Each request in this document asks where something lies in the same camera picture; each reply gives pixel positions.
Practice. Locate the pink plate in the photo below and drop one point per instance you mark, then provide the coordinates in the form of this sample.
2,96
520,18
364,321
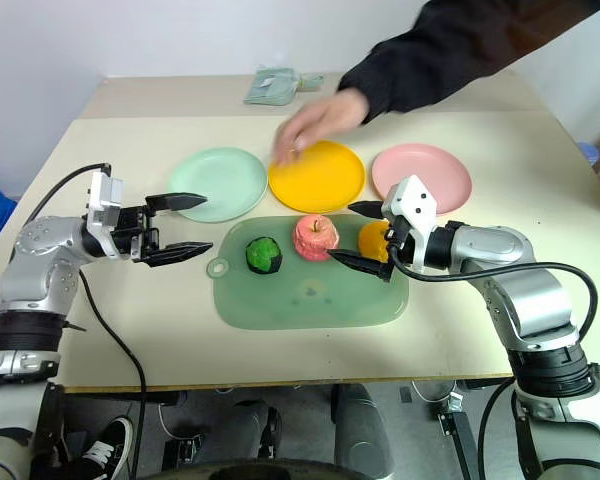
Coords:
425,165

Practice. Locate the folded green cloth pouch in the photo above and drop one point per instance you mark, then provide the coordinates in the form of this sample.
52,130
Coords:
272,87

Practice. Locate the light green plate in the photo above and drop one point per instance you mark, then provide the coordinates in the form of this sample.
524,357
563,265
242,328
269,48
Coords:
220,180

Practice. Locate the pink apple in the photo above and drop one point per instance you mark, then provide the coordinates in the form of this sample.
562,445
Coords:
314,240

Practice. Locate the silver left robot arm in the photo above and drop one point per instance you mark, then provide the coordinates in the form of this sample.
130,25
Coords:
40,240

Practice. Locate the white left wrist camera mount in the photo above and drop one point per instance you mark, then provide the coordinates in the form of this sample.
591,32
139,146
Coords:
105,197

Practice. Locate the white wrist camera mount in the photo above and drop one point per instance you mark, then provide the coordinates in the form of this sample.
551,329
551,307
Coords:
105,197
412,200

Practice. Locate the black sneaker with white laces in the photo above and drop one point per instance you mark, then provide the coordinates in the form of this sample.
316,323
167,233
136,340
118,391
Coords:
105,450

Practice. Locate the yellow plate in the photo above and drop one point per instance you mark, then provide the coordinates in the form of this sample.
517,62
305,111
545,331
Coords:
320,180

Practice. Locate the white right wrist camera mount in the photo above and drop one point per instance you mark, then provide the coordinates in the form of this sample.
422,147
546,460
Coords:
412,200

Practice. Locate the black metal table bracket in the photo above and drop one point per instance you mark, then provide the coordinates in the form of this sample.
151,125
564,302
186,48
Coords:
460,435

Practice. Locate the translucent green cutting board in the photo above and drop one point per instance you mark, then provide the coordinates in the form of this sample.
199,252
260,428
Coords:
305,300

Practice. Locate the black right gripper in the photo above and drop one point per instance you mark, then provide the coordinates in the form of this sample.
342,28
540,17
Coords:
396,242

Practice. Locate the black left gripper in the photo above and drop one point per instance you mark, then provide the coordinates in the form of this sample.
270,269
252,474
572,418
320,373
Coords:
130,232

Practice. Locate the orange fruit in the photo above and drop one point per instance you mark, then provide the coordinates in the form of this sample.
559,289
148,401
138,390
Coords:
372,240

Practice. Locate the blue-capped container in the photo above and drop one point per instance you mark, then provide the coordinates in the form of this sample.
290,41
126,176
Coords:
591,155

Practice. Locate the forearm in black sleeve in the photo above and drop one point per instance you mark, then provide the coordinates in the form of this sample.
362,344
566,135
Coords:
455,55

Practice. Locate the green toy vegetable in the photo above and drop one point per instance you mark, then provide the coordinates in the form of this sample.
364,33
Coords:
262,255

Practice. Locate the person's bare hand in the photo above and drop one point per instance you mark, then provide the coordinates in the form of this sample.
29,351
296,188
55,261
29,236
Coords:
320,125

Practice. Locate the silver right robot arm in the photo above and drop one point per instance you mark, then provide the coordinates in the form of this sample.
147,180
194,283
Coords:
490,245

